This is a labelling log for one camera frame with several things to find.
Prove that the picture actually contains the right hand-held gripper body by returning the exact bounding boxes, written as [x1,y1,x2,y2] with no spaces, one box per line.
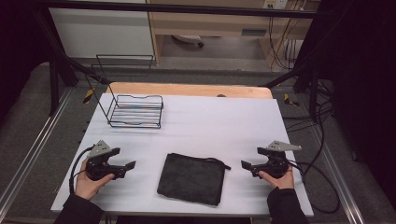
[250,140,303,180]

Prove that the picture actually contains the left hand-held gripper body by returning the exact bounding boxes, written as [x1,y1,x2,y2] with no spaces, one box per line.
[85,139,127,182]

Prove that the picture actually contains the black wire rack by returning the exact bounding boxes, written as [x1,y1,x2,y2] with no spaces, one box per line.
[84,54,164,130]

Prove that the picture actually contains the dark grey towel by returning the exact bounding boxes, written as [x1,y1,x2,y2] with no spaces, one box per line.
[156,152,233,207]

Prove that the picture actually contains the person's right hand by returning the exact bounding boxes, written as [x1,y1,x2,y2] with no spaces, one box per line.
[258,164,295,190]

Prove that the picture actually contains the person's left hand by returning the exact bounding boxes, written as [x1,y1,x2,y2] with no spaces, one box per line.
[74,158,116,202]

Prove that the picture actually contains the white table sheet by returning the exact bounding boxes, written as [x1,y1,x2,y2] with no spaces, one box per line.
[50,92,315,217]

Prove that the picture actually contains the yellow black tape marker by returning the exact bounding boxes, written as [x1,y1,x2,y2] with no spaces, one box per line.
[283,92,300,107]
[82,88,95,105]

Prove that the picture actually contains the wooden board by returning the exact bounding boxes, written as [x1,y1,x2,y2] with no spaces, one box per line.
[106,81,274,100]

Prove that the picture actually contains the black curtain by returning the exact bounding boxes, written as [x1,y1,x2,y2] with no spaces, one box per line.
[0,0,78,125]
[293,0,396,203]

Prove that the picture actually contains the white cabinet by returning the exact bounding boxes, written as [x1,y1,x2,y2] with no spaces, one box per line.
[49,7,156,60]

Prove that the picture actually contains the light wooden desk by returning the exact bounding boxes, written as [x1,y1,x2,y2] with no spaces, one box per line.
[146,0,321,67]

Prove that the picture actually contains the chair base with caster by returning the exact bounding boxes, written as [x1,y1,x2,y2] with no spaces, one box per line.
[172,34,205,49]

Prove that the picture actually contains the white power socket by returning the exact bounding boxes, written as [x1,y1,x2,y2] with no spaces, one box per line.
[262,0,290,10]

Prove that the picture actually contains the left hand-held gripper cable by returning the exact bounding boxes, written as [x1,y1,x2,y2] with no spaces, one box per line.
[68,145,95,194]

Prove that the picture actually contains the hand-held gripper cable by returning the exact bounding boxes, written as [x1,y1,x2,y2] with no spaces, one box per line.
[288,159,341,215]
[68,145,95,194]

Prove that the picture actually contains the right hand-held gripper cable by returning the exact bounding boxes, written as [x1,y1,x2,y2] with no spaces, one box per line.
[288,159,341,215]

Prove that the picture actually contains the aluminium rail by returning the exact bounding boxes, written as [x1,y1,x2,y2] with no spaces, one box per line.
[0,88,75,214]
[310,123,366,224]

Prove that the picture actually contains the black floor cables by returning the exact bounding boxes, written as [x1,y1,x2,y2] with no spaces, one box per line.
[281,78,337,133]

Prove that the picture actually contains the black metal frame post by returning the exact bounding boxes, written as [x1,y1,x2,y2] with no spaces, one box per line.
[308,62,321,123]
[46,57,61,117]

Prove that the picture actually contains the hanging black cables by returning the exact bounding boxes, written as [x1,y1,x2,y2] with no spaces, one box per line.
[268,15,302,72]

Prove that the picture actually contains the black metal frame bar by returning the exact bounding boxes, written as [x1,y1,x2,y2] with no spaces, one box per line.
[31,0,323,20]

